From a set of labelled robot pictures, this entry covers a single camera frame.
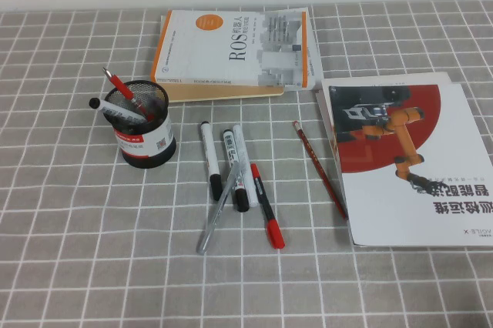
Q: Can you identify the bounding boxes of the red pencil with eraser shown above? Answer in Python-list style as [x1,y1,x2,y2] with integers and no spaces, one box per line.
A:
[291,120,349,221]

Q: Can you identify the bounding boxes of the black pen with red cap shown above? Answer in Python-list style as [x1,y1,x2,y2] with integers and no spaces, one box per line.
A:
[250,162,287,250]

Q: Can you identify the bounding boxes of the clear grey ballpoint pen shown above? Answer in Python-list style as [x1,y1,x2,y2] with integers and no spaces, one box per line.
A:
[196,161,242,256]

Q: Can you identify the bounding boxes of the black mesh pen holder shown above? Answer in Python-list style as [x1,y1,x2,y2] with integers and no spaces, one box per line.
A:
[103,79,178,169]

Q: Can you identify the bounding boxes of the red ballpoint pen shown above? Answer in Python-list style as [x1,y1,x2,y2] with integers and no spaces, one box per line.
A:
[102,67,155,121]

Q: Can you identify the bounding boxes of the labelled marker with black cap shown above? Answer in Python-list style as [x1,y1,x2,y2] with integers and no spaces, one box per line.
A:
[223,129,250,213]

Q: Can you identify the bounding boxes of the white marker with black cap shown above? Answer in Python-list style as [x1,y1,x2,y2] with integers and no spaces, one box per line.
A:
[199,120,223,202]
[89,97,144,124]

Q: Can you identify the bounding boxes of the white ROS book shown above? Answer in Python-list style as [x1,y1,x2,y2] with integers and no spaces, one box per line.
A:
[149,9,310,90]

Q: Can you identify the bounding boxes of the grey checked tablecloth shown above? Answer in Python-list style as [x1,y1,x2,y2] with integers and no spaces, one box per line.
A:
[0,1,493,328]

